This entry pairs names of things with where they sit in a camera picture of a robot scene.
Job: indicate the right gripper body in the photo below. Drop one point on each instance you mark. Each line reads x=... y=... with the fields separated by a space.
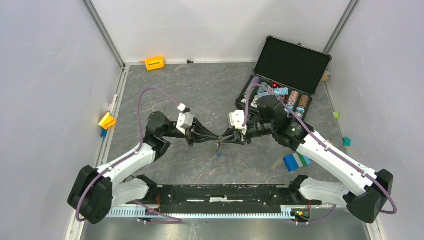
x=255 y=128

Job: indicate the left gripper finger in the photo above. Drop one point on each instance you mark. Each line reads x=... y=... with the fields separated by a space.
x=199 y=138
x=199 y=129

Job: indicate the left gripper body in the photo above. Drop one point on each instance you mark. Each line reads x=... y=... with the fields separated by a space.
x=175 y=132

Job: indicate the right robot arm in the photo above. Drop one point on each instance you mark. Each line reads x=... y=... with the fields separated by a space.
x=363 y=191

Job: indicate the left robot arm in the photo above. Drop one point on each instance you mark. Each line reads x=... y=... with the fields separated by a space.
x=98 y=190

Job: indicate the blue green brick stack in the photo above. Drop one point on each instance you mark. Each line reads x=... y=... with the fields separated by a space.
x=296 y=161

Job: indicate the yellow orange block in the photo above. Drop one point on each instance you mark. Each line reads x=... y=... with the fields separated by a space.
x=107 y=121

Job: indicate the small blue block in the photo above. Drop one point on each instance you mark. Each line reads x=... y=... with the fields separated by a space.
x=104 y=133

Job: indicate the black poker chip case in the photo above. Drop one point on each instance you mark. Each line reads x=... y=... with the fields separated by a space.
x=291 y=71

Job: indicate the orange toy block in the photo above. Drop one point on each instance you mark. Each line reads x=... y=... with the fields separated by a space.
x=154 y=63

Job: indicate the tan cube by case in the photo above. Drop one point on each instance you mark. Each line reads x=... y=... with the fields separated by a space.
x=326 y=76

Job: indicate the teal cube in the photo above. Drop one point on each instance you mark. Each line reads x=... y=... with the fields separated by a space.
x=346 y=142

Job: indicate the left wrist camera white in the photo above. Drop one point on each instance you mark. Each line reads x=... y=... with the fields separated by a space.
x=185 y=118

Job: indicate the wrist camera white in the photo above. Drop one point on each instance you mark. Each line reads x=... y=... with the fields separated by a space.
x=236 y=121
x=185 y=118

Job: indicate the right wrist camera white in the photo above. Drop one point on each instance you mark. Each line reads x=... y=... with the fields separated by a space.
x=236 y=121

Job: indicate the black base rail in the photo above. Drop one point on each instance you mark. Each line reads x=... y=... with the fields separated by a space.
x=224 y=199

